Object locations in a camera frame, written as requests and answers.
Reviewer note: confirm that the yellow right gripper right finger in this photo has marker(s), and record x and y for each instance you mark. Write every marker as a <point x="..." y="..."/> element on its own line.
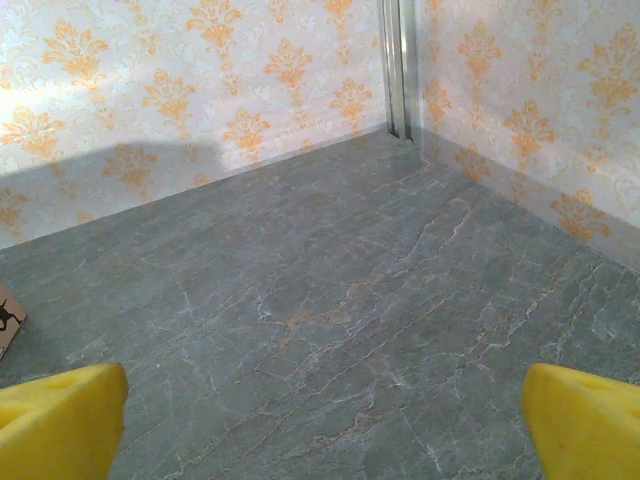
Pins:
<point x="585" y="430"/>

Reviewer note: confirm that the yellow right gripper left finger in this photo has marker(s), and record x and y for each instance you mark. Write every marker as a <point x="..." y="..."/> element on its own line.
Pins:
<point x="60" y="425"/>

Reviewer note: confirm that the pink tin box with cartoon couple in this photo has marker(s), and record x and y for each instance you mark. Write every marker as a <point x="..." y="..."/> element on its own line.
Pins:
<point x="10" y="320"/>

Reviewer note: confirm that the aluminium frame post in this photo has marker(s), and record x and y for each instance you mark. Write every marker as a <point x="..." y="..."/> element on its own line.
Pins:
<point x="400" y="70"/>

